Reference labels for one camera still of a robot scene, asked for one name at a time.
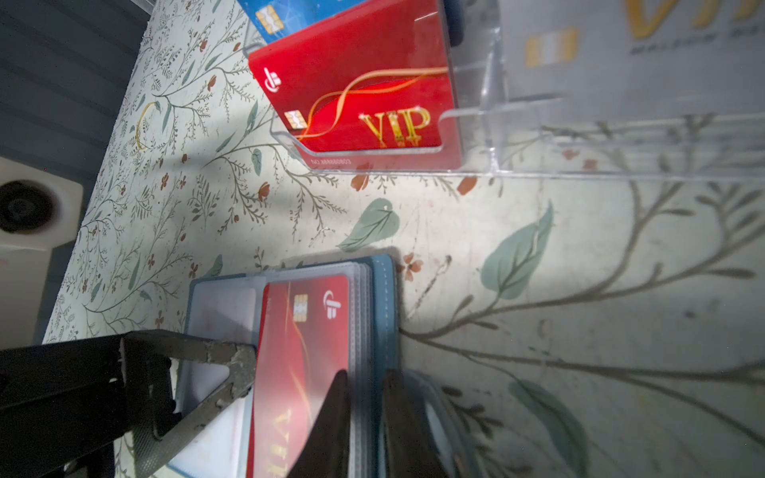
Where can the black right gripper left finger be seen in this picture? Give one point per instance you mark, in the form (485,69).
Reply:
(327,449)

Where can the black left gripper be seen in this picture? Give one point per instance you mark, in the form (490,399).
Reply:
(63,405)

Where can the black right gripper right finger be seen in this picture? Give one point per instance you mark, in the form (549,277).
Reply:
(409,451)

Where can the red vip card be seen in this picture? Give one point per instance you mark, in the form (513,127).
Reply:
(367,90)
(304,341)

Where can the blue leather card holder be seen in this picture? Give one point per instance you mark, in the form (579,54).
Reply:
(374,350)

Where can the clear acrylic card display stand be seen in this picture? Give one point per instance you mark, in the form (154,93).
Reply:
(505,137)

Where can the red VIP card in stand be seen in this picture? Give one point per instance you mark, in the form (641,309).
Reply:
(367,90)

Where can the blue VIP card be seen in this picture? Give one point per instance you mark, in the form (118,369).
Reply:
(278,19)

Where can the white diamond VIP card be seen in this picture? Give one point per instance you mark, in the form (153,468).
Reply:
(635,60)

